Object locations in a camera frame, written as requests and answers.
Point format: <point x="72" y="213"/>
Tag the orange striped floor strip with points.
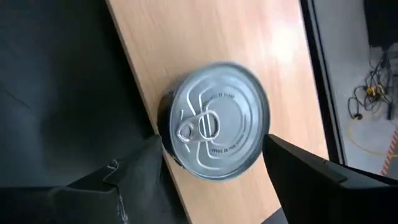
<point x="390" y="152"/>

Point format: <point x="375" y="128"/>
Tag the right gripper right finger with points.
<point x="311" y="193"/>

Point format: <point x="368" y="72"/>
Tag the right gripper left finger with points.
<point x="136" y="174"/>

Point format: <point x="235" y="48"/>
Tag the dark floor equipment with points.
<point x="382" y="21"/>

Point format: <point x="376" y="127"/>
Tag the black aluminium rig frame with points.
<point x="320" y="77"/>

